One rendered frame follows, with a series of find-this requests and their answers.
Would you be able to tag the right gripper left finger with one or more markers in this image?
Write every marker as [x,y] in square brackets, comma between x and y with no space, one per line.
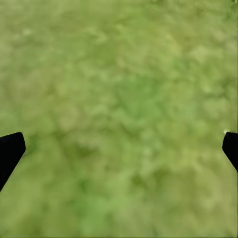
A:
[12,148]

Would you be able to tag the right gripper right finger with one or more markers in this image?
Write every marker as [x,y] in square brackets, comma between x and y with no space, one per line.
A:
[230,147]

